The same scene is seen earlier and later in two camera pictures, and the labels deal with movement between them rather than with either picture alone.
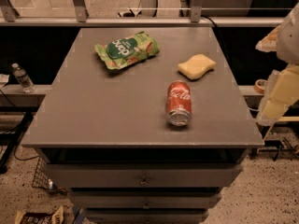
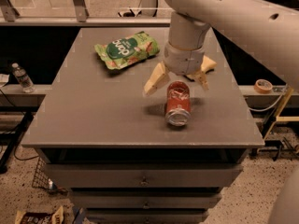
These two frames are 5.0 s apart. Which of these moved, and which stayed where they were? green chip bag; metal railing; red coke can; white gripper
Moved: white gripper
Stayed: red coke can; green chip bag; metal railing
